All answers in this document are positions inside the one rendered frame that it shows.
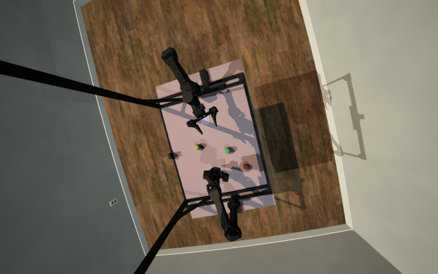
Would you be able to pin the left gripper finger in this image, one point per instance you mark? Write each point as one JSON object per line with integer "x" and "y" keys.
{"x": 214, "y": 117}
{"x": 197, "y": 127}

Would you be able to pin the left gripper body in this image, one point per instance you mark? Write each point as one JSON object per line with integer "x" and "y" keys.
{"x": 201, "y": 116}

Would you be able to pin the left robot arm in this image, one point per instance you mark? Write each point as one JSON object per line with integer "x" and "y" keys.
{"x": 190, "y": 90}

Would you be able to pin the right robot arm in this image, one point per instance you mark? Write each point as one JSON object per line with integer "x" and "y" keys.
{"x": 233, "y": 231}

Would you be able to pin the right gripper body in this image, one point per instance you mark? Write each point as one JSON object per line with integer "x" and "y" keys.
{"x": 225, "y": 177}

